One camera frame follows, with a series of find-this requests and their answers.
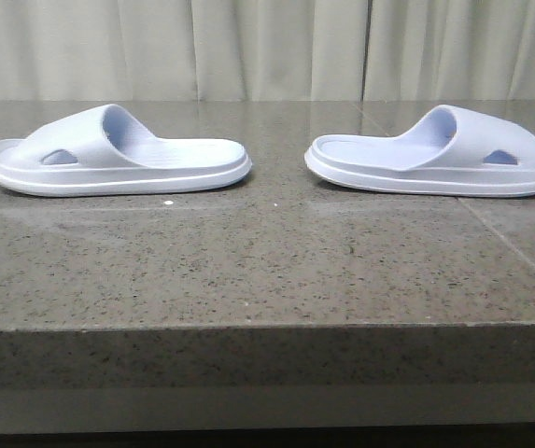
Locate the light blue slipper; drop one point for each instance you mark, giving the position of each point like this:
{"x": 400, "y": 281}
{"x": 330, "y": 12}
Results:
{"x": 105, "y": 150}
{"x": 450, "y": 151}

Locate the pale green curtain right panel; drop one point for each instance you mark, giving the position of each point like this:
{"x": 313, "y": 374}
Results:
{"x": 451, "y": 50}

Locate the pale green curtain panel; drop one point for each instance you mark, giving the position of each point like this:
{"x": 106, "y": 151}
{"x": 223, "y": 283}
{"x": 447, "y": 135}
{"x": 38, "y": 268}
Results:
{"x": 183, "y": 50}
{"x": 451, "y": 50}

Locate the pale green curtain left panel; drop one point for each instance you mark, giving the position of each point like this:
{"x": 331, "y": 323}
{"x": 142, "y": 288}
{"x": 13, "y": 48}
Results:
{"x": 183, "y": 50}

